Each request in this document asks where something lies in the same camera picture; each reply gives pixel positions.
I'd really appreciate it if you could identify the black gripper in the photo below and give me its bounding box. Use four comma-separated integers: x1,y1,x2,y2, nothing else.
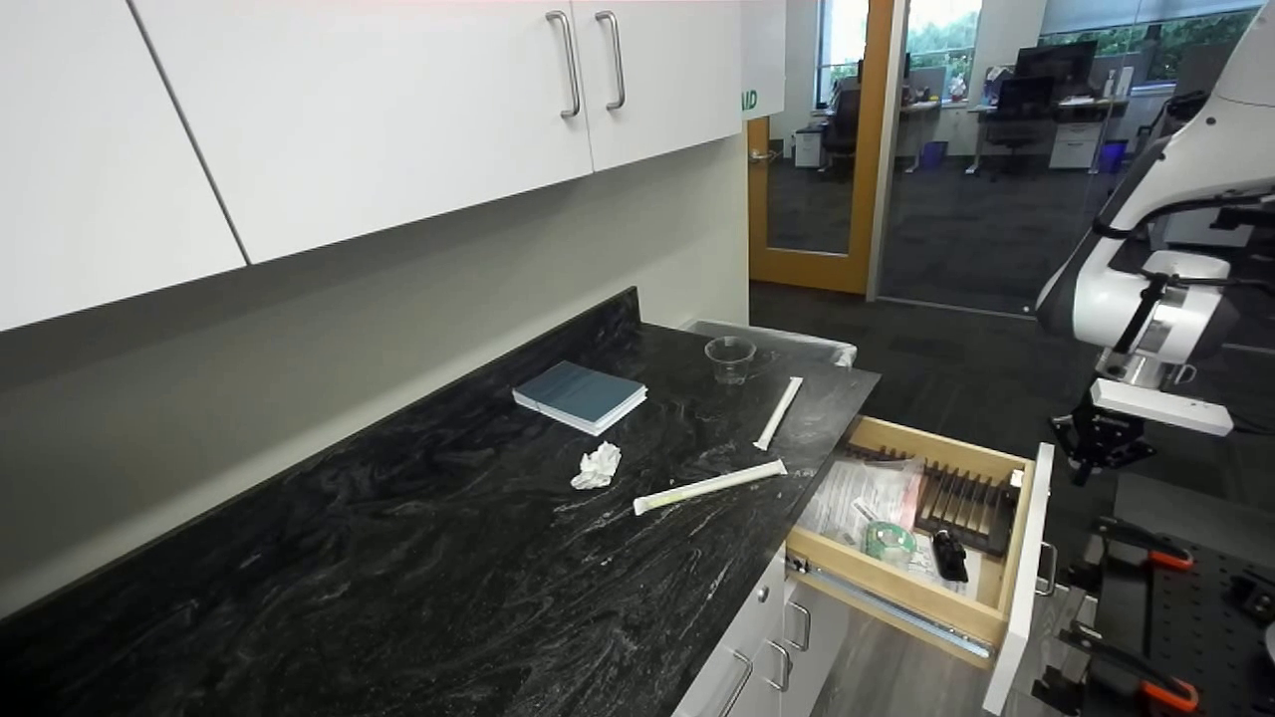
1049,394,1158,491

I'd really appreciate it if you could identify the green tape roll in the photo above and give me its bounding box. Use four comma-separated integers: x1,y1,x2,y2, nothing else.
856,513,922,564

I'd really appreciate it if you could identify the white-fronted wooden drawer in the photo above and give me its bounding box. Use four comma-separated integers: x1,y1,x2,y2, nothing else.
781,408,1062,717

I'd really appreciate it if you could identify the orange black bar clamp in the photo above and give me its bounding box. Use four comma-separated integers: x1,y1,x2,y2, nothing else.
1086,508,1199,577
1030,621,1206,717

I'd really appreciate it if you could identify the black slotted knife organizer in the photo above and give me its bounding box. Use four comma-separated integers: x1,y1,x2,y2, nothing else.
912,455,1029,561

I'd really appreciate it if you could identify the black pegboard plate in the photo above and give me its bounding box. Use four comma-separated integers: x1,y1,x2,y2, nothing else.
1141,543,1275,717

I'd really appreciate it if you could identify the clear bag with papers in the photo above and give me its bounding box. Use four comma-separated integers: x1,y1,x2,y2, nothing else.
798,451,928,569

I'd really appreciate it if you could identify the short white wrapped stick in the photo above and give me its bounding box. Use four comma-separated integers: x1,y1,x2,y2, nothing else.
749,369,810,459

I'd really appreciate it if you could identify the office desk with monitors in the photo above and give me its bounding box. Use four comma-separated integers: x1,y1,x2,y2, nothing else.
969,37,1147,179

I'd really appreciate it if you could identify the small clear glass bowl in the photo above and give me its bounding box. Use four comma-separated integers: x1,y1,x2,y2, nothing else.
700,330,761,389

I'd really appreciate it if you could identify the long white wrapped stick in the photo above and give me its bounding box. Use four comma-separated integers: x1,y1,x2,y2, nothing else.
628,455,793,521

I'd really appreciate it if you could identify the crumpled white paper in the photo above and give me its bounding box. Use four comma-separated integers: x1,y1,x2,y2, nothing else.
568,439,625,496

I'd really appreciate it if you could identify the blue book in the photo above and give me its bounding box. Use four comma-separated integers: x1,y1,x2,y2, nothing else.
509,359,652,442

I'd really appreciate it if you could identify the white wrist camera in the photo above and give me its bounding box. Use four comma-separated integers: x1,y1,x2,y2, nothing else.
1082,373,1239,442

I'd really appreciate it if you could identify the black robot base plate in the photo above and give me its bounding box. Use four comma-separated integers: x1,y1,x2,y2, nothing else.
1030,468,1275,717

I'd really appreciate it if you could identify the silver drawer handle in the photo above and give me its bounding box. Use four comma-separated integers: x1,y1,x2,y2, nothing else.
1030,533,1068,600

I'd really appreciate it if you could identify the wooden door frame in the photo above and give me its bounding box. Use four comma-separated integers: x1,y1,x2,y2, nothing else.
745,0,907,297

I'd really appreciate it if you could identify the silver wall cabinet handle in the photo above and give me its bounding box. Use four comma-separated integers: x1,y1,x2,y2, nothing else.
590,9,635,120
543,9,590,128

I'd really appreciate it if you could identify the white wall cabinet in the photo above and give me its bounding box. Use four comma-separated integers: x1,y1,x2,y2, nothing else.
0,0,789,334

